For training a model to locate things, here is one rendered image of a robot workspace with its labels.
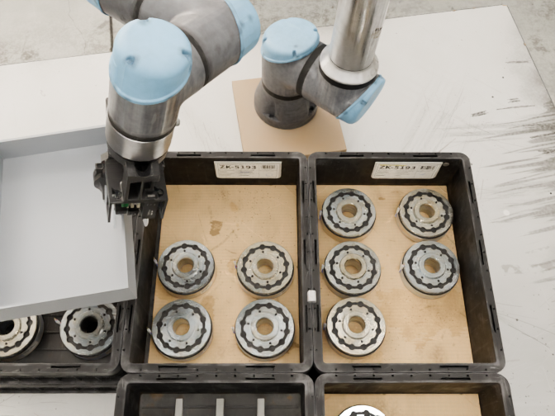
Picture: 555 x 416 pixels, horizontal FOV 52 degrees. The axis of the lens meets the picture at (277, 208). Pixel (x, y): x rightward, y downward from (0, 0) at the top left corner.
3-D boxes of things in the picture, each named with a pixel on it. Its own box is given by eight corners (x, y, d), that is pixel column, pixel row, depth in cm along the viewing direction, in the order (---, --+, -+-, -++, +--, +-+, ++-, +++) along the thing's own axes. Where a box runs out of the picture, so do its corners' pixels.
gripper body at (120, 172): (104, 225, 73) (109, 175, 63) (98, 168, 76) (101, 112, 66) (164, 220, 76) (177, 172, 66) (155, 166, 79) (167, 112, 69)
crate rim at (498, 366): (306, 158, 108) (307, 151, 105) (464, 158, 108) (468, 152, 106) (312, 375, 90) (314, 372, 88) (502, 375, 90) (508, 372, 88)
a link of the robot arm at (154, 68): (216, 45, 56) (156, 88, 51) (196, 115, 65) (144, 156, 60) (157, -3, 57) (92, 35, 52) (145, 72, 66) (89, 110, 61)
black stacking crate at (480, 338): (305, 183, 116) (308, 153, 106) (449, 183, 116) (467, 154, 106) (310, 384, 98) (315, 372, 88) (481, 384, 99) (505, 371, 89)
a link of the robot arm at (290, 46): (282, 46, 130) (283, 0, 118) (330, 74, 127) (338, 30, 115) (249, 79, 125) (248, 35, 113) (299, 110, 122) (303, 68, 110)
